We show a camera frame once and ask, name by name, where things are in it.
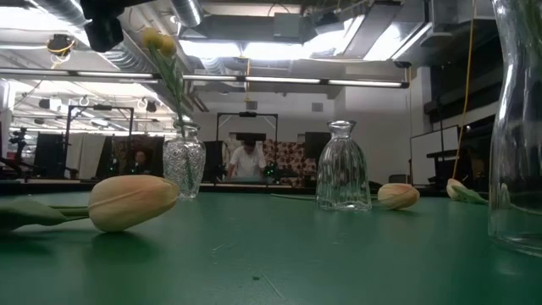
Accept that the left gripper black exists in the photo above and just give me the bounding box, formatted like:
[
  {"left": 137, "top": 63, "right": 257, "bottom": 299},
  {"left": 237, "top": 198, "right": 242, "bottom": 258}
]
[{"left": 79, "top": 0, "right": 126, "bottom": 54}]

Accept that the ribbed glass vase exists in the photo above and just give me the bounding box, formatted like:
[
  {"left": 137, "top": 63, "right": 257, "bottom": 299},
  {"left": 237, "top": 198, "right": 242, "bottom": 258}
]
[{"left": 315, "top": 119, "right": 373, "bottom": 212}]

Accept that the white artificial tulip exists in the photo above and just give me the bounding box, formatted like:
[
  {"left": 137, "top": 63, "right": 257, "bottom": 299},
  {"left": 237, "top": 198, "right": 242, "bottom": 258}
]
[
  {"left": 445, "top": 177, "right": 490, "bottom": 207},
  {"left": 270, "top": 182, "right": 421, "bottom": 212},
  {"left": 0, "top": 174, "right": 180, "bottom": 235}
]

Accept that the diamond-cut glass vase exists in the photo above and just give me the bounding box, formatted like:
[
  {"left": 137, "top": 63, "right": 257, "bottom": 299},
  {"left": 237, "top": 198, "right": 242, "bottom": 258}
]
[{"left": 162, "top": 120, "right": 207, "bottom": 200}]

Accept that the tall smooth glass vase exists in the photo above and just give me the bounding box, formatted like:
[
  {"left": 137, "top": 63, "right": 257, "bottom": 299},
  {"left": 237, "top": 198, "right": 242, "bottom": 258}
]
[{"left": 487, "top": 0, "right": 542, "bottom": 258}]

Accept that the overhead LED light bar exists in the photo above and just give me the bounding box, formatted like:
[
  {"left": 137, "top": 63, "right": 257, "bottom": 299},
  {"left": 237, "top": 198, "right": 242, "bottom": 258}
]
[{"left": 0, "top": 67, "right": 411, "bottom": 90}]

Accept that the dark patterned backdrop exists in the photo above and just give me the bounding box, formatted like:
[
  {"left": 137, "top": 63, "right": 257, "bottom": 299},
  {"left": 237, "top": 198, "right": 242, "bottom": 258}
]
[{"left": 97, "top": 134, "right": 165, "bottom": 179}]

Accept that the person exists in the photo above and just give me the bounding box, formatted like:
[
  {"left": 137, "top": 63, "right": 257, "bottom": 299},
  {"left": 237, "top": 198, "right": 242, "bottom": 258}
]
[
  {"left": 226, "top": 137, "right": 268, "bottom": 184},
  {"left": 129, "top": 150, "right": 154, "bottom": 177}
]

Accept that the circle-patterned backdrop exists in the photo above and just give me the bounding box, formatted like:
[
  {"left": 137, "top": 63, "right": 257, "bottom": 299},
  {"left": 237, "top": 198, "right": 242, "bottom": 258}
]
[{"left": 262, "top": 139, "right": 318, "bottom": 187}]

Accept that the black monitor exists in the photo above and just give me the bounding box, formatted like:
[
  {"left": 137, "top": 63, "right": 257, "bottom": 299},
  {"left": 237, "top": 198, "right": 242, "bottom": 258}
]
[{"left": 303, "top": 130, "right": 332, "bottom": 164}]

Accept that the green table mat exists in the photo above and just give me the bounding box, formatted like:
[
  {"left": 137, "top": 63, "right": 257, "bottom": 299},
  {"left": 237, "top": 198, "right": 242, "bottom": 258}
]
[{"left": 0, "top": 190, "right": 542, "bottom": 305}]

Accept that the silver ventilation duct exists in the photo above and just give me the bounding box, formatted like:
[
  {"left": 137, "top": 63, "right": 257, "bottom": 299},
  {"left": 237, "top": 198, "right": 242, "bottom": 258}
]
[{"left": 25, "top": 0, "right": 205, "bottom": 124}]

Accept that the black ceiling camera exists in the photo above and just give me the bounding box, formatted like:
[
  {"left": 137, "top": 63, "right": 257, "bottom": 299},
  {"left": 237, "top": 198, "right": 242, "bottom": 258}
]
[{"left": 45, "top": 33, "right": 77, "bottom": 58}]

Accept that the black metal rig frame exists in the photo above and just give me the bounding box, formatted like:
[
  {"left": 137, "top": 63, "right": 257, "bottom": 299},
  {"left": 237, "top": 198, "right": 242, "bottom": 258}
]
[
  {"left": 214, "top": 110, "right": 279, "bottom": 187},
  {"left": 63, "top": 103, "right": 136, "bottom": 181}
]

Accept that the yellow hanging cable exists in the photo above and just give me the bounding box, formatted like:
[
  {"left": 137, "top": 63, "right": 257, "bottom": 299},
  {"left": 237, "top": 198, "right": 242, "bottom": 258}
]
[{"left": 451, "top": 0, "right": 478, "bottom": 181}]

